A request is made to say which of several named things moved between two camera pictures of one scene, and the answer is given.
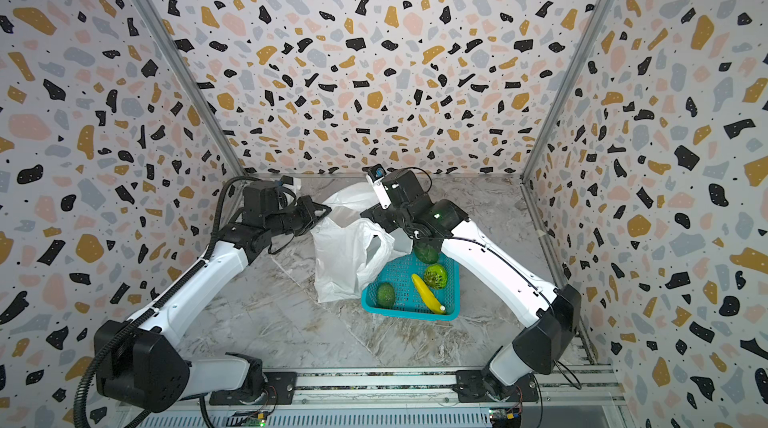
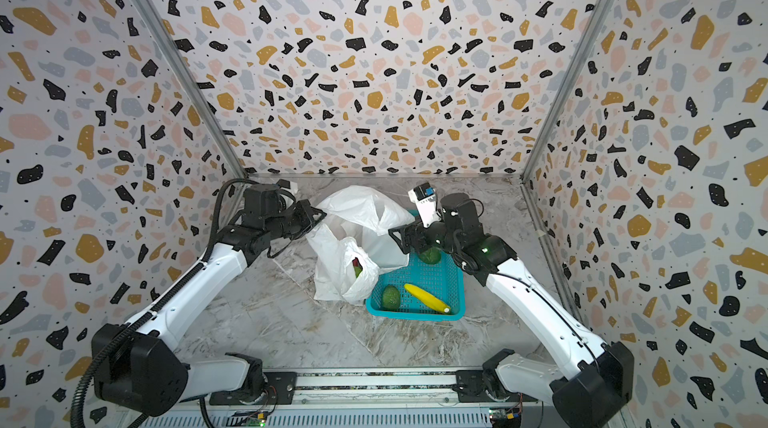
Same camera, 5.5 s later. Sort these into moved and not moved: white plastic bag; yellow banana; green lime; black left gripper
Moved: yellow banana
Not moved: green lime; white plastic bag; black left gripper
